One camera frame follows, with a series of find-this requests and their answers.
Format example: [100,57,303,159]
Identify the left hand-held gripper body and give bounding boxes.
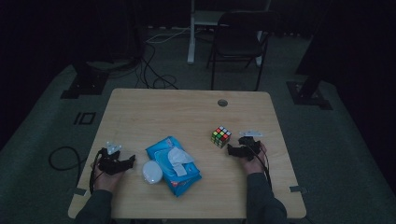
[96,141,126,176]

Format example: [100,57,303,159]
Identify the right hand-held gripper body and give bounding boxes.
[237,130,264,162]

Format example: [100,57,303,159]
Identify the colourful puzzle cube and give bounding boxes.
[210,125,233,149]

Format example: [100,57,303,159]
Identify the blue wet wipes pack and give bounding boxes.
[145,135,203,198]

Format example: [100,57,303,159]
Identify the white wet wipe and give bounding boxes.
[167,147,195,177]

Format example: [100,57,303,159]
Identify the person's right hand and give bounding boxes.
[242,142,269,175]

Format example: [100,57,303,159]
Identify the person's left hand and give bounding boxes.
[92,162,126,192]

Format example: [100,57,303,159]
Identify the white round lid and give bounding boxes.
[142,160,163,185]

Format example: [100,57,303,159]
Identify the black stand base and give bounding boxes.
[286,70,333,111]
[60,61,110,100]

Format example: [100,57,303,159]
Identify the black folding chair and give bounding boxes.
[206,10,278,91]

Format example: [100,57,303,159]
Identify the left hand-held gripper cable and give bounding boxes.
[89,147,106,194]

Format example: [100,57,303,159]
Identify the hand-held gripper cable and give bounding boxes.
[89,147,106,194]
[248,145,274,191]

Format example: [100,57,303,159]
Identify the right hand-held gripper cable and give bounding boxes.
[248,145,274,191]

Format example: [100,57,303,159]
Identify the black tangled floor cables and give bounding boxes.
[134,40,180,91]

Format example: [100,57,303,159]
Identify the white floor cable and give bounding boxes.
[145,26,191,45]

